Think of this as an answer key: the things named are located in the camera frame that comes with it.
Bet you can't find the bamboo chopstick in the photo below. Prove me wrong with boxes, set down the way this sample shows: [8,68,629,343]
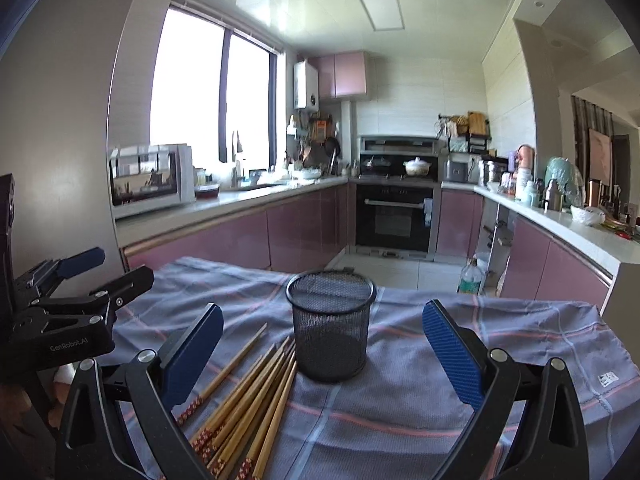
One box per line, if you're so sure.
[211,349,298,480]
[235,354,297,479]
[177,323,268,426]
[195,336,293,465]
[190,344,277,454]
[201,338,294,479]

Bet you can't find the grey plaid table cloth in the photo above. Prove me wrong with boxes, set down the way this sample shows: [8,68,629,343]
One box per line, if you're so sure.
[106,257,639,479]

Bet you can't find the plastic oil bottle on floor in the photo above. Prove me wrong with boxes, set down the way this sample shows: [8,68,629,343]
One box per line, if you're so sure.
[458,257,485,296]

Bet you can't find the white microwave oven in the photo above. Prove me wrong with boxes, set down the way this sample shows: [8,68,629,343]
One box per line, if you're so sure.
[108,144,195,220]

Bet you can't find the pink lower cabinets right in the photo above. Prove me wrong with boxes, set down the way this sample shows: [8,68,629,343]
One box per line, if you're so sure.
[435,182,613,308]

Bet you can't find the pink cabinets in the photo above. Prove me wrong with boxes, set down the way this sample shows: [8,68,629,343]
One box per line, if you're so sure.
[435,182,613,308]
[116,178,355,273]

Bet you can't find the dark red bowl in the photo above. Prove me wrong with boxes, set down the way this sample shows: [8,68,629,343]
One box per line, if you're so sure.
[194,183,220,200]

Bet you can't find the black mesh cup holder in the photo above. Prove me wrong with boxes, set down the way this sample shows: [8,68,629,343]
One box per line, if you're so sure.
[285,270,376,384]

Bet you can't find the black built-in oven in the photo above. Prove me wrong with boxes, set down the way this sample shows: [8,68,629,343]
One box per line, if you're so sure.
[355,182,440,255]

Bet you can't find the pink lower cabinets left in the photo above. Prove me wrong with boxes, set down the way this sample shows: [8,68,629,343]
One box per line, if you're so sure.
[116,178,355,273]

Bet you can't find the white plastic bag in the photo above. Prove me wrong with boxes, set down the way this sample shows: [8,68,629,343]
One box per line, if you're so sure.
[570,206,606,226]

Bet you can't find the silver rice cooker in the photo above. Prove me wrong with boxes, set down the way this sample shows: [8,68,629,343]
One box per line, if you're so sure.
[478,155,509,188]

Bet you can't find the white ceramic pot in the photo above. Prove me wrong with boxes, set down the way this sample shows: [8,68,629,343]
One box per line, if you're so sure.
[404,157,431,178]

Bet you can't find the teal covered appliance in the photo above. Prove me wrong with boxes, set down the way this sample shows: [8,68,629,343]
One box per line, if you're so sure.
[544,157,585,208]

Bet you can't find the black wok with lid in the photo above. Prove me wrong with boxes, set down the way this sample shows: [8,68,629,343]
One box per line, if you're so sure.
[360,156,392,174]

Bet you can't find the pink thermos jug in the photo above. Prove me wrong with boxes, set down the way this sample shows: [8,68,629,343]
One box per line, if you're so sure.
[516,144,535,181]

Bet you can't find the black range hood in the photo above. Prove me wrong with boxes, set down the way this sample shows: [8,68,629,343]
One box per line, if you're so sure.
[359,136,442,156]

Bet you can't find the white water heater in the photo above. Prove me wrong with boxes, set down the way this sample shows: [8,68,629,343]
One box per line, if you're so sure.
[293,60,319,113]

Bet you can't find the ceiling light panel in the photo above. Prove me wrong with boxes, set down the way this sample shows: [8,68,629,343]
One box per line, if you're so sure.
[360,0,405,32]

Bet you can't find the window with dark frame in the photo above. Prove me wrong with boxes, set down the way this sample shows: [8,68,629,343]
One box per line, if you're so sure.
[150,6,278,171]

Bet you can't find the black wall storage rack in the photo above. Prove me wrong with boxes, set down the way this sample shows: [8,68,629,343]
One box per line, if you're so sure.
[435,112,490,155]

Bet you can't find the pink upper wall cabinet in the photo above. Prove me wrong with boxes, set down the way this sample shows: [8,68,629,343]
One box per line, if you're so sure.
[309,51,369,101]

